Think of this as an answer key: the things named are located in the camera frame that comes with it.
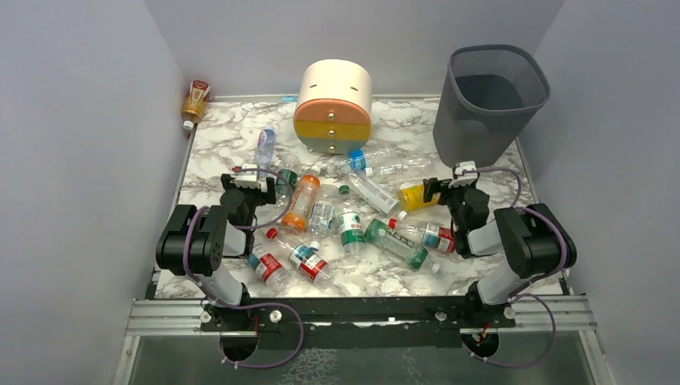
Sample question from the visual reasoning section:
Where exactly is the clear bottle white blue cap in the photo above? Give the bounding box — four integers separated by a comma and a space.
364, 157, 432, 178

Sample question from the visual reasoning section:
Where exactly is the clear bottle dark green label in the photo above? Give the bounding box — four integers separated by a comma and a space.
275, 168, 298, 206

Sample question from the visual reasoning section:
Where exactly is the orange drink bottle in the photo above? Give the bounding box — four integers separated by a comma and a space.
281, 165, 321, 233

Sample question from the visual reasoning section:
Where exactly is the clear bottle barcode label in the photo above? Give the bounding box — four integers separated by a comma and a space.
347, 172, 400, 217

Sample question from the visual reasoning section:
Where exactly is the amber tea bottle red label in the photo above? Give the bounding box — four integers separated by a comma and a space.
180, 79, 211, 132

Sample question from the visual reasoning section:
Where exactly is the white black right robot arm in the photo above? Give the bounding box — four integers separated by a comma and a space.
423, 178, 577, 319

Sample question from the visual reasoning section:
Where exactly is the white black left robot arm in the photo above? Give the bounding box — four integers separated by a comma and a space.
156, 166, 277, 311

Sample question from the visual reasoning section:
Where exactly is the grey mesh waste bin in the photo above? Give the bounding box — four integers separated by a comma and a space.
432, 44, 550, 168

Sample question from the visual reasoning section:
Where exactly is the yellow juice bottle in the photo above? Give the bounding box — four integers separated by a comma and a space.
397, 184, 440, 213

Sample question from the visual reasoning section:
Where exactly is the clear bottle purple label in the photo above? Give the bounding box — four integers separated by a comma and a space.
253, 126, 277, 169

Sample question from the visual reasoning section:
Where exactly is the red cap bottle right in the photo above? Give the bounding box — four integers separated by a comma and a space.
388, 218, 455, 253

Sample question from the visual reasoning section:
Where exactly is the red cap bottle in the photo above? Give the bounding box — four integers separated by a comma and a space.
246, 244, 289, 292
265, 228, 332, 286
388, 218, 455, 253

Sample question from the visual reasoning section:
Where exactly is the green tinted bottle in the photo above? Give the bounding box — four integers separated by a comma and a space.
364, 219, 441, 274

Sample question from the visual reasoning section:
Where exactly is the red cap bottle left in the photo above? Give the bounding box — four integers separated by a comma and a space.
246, 244, 289, 292

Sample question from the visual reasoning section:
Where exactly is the crushed clear bottle blue text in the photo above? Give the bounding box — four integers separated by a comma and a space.
307, 184, 338, 237

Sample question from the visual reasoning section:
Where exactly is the red cap bottle middle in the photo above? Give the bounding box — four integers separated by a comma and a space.
265, 228, 332, 286

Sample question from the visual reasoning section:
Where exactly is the clear bottle green white label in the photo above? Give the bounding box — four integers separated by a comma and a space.
338, 200, 365, 256

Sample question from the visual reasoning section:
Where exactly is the cream pastel drawer cabinet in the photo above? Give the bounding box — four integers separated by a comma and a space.
293, 59, 373, 155

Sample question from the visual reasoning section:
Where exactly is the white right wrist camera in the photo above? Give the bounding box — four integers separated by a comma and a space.
449, 160, 479, 187

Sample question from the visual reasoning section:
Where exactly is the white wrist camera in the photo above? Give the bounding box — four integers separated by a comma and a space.
232, 164, 261, 189
449, 160, 479, 187

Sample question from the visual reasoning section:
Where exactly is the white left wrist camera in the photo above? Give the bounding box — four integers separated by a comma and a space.
232, 164, 261, 189

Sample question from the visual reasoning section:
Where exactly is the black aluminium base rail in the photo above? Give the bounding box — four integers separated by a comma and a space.
125, 295, 597, 351

